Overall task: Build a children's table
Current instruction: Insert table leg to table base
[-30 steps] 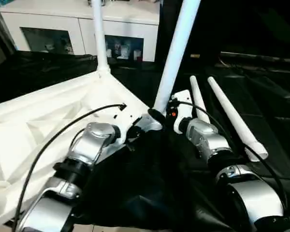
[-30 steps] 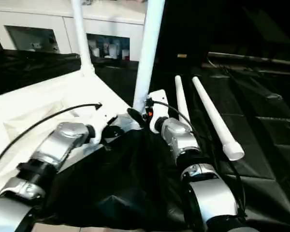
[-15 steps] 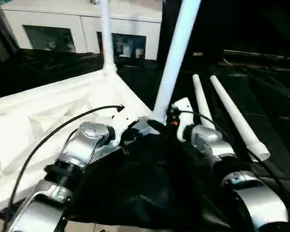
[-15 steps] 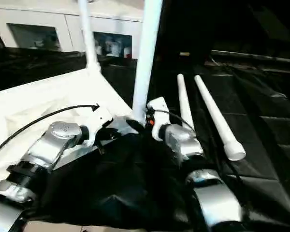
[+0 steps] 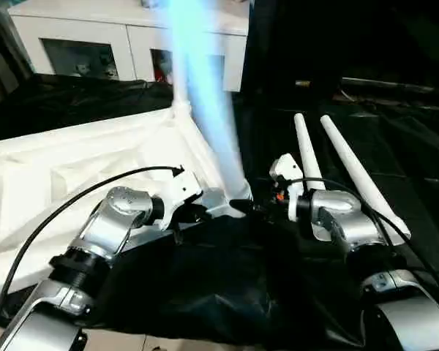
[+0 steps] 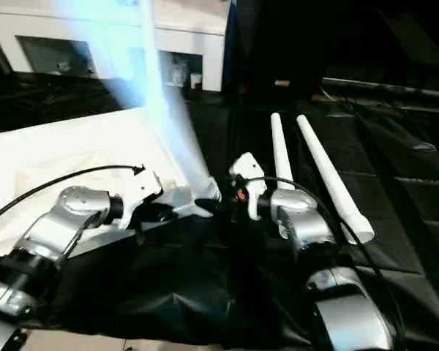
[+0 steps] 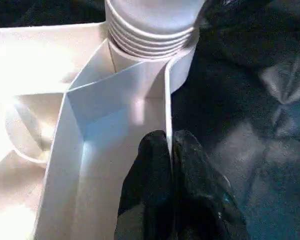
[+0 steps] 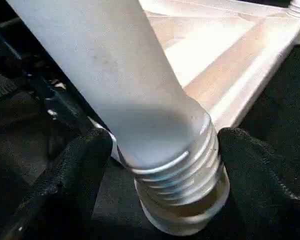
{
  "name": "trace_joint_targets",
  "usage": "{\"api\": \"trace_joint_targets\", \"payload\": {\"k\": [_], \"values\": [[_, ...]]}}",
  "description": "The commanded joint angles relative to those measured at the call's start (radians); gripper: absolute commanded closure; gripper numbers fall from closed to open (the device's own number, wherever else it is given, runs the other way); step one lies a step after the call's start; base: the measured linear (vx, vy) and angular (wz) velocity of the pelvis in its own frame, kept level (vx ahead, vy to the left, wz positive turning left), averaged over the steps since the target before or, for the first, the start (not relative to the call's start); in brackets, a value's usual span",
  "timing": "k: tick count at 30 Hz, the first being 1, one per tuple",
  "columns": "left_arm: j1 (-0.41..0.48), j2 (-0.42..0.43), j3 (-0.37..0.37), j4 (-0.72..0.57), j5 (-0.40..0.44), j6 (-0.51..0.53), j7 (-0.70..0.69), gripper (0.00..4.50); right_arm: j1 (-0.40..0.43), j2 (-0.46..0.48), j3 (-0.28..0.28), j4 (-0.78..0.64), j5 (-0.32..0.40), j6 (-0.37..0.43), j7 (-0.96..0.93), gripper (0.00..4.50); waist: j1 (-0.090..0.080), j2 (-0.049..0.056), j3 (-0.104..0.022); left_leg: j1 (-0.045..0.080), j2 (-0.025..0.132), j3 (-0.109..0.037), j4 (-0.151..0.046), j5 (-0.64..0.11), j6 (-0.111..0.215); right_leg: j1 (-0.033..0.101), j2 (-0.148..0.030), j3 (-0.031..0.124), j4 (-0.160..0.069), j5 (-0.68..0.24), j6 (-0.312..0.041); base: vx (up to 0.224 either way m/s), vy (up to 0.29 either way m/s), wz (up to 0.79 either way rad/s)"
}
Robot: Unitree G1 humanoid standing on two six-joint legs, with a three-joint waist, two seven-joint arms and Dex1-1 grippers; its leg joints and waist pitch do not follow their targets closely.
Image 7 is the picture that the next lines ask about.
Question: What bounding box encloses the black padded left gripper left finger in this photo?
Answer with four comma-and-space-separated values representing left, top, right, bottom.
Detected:
114, 131, 173, 240

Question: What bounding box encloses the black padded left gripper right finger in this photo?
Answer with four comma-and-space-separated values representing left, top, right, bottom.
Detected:
171, 130, 251, 240

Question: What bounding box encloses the white plastic table top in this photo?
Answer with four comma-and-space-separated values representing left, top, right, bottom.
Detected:
0, 22, 200, 240

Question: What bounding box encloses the white plastic table leg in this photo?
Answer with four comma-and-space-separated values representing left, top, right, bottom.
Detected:
105, 0, 207, 60

